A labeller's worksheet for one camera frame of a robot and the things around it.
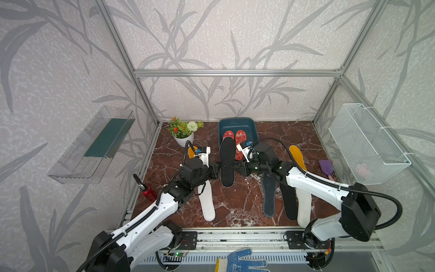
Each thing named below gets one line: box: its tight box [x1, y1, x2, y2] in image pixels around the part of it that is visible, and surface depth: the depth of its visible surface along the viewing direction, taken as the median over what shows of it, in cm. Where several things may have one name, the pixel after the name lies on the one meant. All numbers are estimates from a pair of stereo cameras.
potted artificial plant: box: [167, 116, 204, 148], surface depth 101 cm
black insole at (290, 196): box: [279, 182, 299, 221], surface depth 84 cm
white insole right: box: [296, 188, 313, 229], surface depth 82 cm
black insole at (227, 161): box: [219, 136, 236, 188], surface depth 79 cm
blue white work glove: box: [214, 248, 271, 272], surface depth 69 cm
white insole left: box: [198, 179, 216, 222], surface depth 84 cm
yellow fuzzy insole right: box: [288, 145, 308, 171], surface depth 105 cm
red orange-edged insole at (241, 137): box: [235, 129, 247, 161], surface depth 111 cm
